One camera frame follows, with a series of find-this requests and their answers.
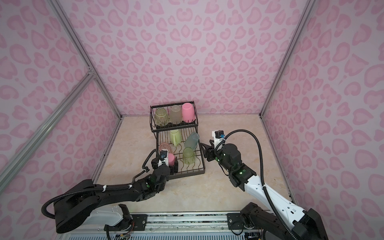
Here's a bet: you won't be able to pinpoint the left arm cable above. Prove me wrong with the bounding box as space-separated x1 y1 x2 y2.
131 149 158 184

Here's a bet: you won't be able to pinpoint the black wire dish rack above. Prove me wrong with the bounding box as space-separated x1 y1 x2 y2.
150 101 206 179

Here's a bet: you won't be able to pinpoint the bright green plastic cup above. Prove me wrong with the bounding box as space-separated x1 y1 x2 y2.
155 108 169 127

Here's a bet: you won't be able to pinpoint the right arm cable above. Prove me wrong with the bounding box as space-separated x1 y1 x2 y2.
223 129 298 240

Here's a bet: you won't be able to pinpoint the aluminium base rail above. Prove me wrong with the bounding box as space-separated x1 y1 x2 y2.
55 209 319 240

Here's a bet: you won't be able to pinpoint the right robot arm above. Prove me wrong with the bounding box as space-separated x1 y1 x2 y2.
200 144 328 240

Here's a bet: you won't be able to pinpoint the aluminium frame diagonal bar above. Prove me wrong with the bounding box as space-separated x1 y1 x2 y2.
1 71 95 193

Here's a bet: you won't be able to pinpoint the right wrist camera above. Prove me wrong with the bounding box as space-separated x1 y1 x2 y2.
212 130 225 148

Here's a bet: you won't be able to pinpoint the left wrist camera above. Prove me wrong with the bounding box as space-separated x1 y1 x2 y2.
158 150 169 167

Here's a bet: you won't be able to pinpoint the pale green textured cup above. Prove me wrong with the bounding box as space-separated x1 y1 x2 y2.
170 105 183 125

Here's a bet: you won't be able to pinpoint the clear pink plastic cup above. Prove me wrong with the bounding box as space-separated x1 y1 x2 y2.
159 143 173 154

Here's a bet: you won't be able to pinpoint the teal plastic cup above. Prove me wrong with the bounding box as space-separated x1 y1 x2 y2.
184 132 200 150

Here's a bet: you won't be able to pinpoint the aluminium frame post right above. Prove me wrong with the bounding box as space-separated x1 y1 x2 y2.
259 0 318 119

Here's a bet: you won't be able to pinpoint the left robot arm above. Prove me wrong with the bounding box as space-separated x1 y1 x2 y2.
41 161 178 234

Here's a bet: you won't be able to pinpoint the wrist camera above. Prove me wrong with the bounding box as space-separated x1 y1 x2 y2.
212 130 225 148
158 150 169 167

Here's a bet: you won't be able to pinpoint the aluminium frame post left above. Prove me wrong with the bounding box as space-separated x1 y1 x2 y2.
47 0 123 120

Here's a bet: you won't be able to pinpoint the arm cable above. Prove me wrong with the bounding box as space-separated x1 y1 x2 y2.
223 129 298 240
131 149 158 184

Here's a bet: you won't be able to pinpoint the aluminium frame post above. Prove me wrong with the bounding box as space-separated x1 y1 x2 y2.
47 0 123 120
259 0 318 119

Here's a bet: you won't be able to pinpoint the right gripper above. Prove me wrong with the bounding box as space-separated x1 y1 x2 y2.
199 139 233 173

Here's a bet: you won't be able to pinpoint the pale green mug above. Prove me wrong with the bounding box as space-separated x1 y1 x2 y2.
170 130 183 147

